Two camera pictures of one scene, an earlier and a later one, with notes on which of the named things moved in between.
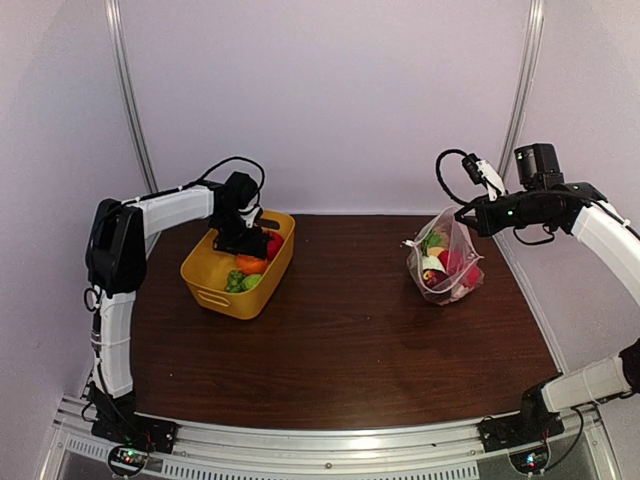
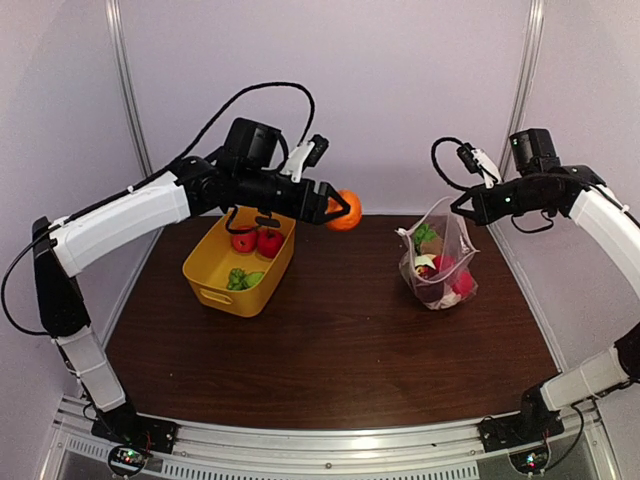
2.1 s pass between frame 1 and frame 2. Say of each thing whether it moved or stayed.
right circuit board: stayed
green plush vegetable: stayed
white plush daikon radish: moved
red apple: stayed
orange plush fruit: moved
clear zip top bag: moved
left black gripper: moved
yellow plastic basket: stayed
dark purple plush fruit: moved
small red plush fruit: moved
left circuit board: stayed
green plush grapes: stayed
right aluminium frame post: stayed
